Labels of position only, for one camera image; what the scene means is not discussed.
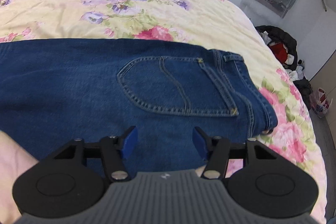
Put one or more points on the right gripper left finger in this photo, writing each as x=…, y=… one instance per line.
x=128, y=141

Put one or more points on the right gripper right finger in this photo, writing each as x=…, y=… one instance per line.
x=201, y=142

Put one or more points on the blue denim jeans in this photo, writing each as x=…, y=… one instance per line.
x=56, y=90

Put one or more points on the plastic shopping bag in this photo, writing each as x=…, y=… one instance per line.
x=320, y=103

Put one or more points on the black clothes pile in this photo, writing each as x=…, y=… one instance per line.
x=284, y=48

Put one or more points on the floral bed quilt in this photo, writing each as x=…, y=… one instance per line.
x=213, y=24

